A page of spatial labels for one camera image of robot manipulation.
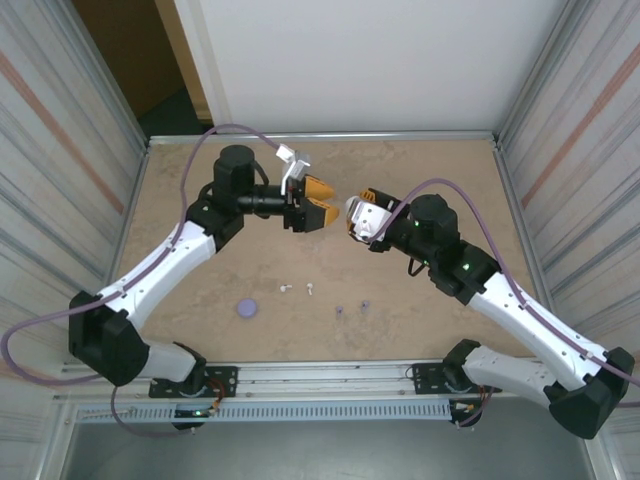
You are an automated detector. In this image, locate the brown wooden door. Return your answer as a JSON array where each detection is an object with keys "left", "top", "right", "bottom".
[{"left": 72, "top": 0, "right": 209, "bottom": 121}]

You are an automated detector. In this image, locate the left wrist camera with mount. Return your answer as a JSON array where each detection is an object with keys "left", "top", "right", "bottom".
[{"left": 274, "top": 143, "right": 312, "bottom": 196}]

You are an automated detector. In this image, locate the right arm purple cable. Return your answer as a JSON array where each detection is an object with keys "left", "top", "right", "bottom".
[{"left": 382, "top": 178, "right": 640, "bottom": 430}]

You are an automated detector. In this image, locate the aluminium table edge rail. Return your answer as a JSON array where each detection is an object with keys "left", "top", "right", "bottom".
[{"left": 147, "top": 130, "right": 501, "bottom": 147}]

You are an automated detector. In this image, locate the aluminium side rail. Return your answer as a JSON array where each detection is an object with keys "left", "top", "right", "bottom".
[
  {"left": 491, "top": 138, "right": 569, "bottom": 357},
  {"left": 91, "top": 141, "right": 153, "bottom": 354}
]

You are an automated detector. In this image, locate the aluminium mounting rail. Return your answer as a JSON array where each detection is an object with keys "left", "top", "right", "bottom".
[{"left": 53, "top": 357, "right": 599, "bottom": 404}]

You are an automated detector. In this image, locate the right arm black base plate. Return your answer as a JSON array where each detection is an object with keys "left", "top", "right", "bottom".
[{"left": 410, "top": 360, "right": 503, "bottom": 396}]

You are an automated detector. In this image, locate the grey slotted cable duct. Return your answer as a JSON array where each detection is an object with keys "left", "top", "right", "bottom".
[{"left": 74, "top": 399, "right": 454, "bottom": 424}]

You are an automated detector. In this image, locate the controller board with wires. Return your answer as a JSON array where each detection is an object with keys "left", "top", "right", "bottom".
[
  {"left": 449, "top": 399, "right": 485, "bottom": 430},
  {"left": 172, "top": 405, "right": 221, "bottom": 432}
]

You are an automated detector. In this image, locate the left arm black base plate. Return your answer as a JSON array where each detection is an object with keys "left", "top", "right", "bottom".
[{"left": 148, "top": 365, "right": 240, "bottom": 400}]

